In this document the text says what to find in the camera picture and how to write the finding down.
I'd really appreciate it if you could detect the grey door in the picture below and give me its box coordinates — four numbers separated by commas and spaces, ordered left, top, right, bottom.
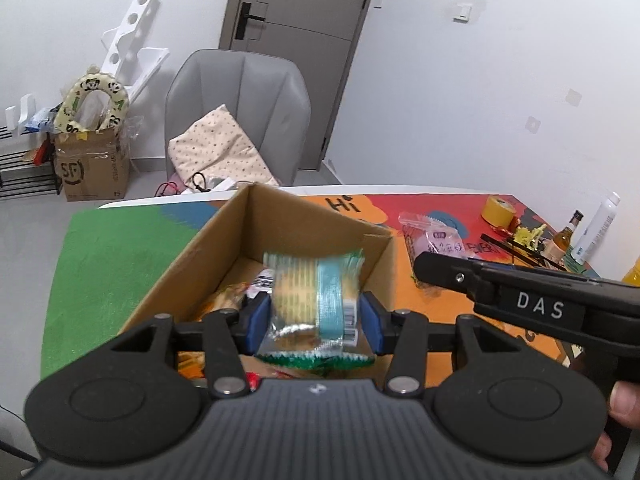
219, 0, 383, 171

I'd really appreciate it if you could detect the grey chair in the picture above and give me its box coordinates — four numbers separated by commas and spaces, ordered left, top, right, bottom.
165, 49, 312, 188

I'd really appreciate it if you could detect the white spray can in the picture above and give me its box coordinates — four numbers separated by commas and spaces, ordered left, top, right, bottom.
571, 191, 622, 266

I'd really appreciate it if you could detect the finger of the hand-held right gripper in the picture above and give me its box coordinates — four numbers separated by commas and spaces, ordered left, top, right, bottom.
413, 251, 501, 307

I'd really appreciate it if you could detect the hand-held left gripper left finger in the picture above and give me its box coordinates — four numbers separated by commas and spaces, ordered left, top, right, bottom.
107, 292, 273, 397

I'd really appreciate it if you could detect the yellow green plastic toy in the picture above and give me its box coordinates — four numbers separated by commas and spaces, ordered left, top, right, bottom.
515, 224, 547, 251

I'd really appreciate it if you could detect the panda print ring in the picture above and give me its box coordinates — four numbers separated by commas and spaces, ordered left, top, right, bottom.
54, 72, 130, 135

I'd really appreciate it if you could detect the yellow tape roll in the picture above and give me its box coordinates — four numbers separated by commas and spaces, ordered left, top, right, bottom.
482, 195, 521, 228

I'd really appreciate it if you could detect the printed brown cardboard box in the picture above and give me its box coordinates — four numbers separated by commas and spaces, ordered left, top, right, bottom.
52, 127, 132, 203

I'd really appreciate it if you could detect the person's right hand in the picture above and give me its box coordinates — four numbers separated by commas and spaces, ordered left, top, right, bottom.
592, 380, 640, 473

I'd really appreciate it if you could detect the brown glass bottle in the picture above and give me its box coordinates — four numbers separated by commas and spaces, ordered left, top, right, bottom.
552, 209, 585, 256

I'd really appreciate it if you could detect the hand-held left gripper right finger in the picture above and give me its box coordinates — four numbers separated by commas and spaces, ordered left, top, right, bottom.
359, 291, 516, 396

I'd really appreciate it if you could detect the black metal stand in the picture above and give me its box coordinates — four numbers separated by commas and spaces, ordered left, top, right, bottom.
480, 232, 566, 271

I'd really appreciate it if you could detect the black shoe rack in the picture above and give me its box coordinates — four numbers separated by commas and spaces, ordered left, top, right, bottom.
0, 125, 57, 200

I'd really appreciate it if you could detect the dark snack packet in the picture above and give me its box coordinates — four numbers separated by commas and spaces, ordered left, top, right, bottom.
247, 269, 276, 293

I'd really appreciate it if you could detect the teal biscuit packet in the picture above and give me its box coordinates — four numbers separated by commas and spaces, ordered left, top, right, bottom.
254, 250, 376, 368

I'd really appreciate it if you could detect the dotted beige cushion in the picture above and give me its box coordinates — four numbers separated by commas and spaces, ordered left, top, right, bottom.
167, 104, 279, 190

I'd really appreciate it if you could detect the purple snack packet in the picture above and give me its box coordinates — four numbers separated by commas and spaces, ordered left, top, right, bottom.
398, 212, 483, 291

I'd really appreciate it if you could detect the white holed rack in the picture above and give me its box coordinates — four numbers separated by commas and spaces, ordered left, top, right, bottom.
101, 0, 171, 106

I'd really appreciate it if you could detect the black door handle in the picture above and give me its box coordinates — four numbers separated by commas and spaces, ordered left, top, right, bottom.
235, 2, 266, 40

